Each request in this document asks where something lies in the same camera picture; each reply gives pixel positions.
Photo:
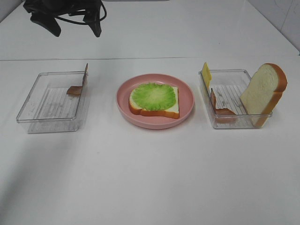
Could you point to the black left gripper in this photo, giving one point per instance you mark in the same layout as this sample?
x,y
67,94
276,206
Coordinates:
x,y
44,13

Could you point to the brown ham slice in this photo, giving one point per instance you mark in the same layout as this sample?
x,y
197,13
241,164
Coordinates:
x,y
77,90

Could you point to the green lettuce leaf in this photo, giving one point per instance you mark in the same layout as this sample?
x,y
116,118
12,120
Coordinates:
x,y
154,97

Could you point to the bread slice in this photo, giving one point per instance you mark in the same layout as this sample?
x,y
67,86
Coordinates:
x,y
263,92
171,113

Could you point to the pink bacon strip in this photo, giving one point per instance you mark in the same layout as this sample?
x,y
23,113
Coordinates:
x,y
224,114

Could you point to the left clear plastic tray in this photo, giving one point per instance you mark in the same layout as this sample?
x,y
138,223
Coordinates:
x,y
48,108

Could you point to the clear plastic tray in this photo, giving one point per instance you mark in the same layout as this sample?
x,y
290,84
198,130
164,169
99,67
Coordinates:
x,y
48,108
222,100

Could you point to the pink round plate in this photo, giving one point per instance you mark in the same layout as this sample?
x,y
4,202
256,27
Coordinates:
x,y
186,101

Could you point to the yellow cheese slice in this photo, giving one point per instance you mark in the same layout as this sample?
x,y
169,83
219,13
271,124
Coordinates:
x,y
206,75

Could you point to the right clear plastic tray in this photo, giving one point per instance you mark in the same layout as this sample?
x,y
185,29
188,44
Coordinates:
x,y
222,100

